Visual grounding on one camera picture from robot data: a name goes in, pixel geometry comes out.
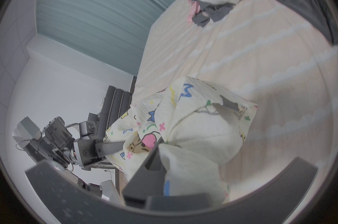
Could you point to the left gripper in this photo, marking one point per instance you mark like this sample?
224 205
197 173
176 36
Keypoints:
85 151

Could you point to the white printed pyjama top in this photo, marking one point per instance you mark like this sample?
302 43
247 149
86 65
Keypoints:
200 125

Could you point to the bed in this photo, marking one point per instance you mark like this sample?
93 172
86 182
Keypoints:
264 72

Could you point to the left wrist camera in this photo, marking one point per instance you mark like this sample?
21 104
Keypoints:
88 129

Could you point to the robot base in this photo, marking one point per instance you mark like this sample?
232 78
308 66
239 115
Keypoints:
109 190

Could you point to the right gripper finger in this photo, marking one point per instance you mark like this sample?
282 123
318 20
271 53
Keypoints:
137 186

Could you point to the blue-green curtain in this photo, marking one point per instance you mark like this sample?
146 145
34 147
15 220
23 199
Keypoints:
92 6

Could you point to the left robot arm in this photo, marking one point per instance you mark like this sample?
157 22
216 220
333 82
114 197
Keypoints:
55 135

